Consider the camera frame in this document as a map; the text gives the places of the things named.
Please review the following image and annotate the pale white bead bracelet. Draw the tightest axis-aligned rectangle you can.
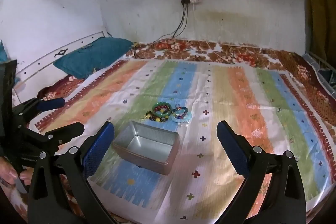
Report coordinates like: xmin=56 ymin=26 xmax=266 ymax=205
xmin=171 ymin=112 xmax=193 ymax=126

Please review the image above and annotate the rectangular metal tin box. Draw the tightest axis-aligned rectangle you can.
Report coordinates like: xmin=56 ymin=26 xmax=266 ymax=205
xmin=113 ymin=120 xmax=180 ymax=175

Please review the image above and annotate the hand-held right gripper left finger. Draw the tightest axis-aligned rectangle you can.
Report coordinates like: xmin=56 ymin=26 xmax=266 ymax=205
xmin=28 ymin=122 xmax=116 ymax=224

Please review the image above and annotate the white bed headboard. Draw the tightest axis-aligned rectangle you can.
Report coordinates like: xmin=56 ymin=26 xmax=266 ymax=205
xmin=13 ymin=30 xmax=108 ymax=104

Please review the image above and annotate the green jade bangle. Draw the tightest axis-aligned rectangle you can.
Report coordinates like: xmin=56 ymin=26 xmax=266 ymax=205
xmin=151 ymin=102 xmax=174 ymax=117

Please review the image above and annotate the dark red bead bracelet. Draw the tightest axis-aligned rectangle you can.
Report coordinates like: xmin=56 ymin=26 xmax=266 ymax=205
xmin=154 ymin=105 xmax=171 ymax=114

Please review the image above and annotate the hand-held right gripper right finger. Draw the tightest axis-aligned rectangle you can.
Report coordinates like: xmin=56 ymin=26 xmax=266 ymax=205
xmin=217 ymin=120 xmax=307 ymax=224

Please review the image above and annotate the blue multicolour bead bracelet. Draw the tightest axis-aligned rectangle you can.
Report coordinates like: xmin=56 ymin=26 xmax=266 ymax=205
xmin=172 ymin=106 xmax=190 ymax=121

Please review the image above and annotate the person's left hand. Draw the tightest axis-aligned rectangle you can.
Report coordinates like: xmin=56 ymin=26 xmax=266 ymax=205
xmin=0 ymin=157 xmax=32 ymax=188

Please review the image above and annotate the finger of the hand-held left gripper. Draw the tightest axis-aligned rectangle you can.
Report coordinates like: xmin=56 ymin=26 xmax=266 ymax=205
xmin=12 ymin=97 xmax=66 ymax=126
xmin=43 ymin=122 xmax=85 ymax=152

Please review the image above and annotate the yellow and black bead bracelet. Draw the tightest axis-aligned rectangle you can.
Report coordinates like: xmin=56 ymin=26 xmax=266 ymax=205
xmin=144 ymin=110 xmax=171 ymax=124

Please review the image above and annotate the yellow curtain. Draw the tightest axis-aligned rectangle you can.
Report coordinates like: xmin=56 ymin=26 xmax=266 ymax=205
xmin=306 ymin=0 xmax=336 ymax=54

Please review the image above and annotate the striped embroidered cloth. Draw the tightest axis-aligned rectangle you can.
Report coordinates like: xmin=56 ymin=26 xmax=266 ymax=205
xmin=0 ymin=39 xmax=336 ymax=224

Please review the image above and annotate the teal blanket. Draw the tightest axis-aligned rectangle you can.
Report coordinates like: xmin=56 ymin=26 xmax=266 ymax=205
xmin=53 ymin=37 xmax=134 ymax=80

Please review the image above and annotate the striped colourful cloth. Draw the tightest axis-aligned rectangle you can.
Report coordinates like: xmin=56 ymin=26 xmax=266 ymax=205
xmin=34 ymin=57 xmax=336 ymax=220

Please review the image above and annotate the black power cable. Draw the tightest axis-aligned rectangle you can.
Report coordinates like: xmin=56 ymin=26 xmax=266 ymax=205
xmin=172 ymin=2 xmax=190 ymax=38
xmin=131 ymin=2 xmax=185 ymax=59

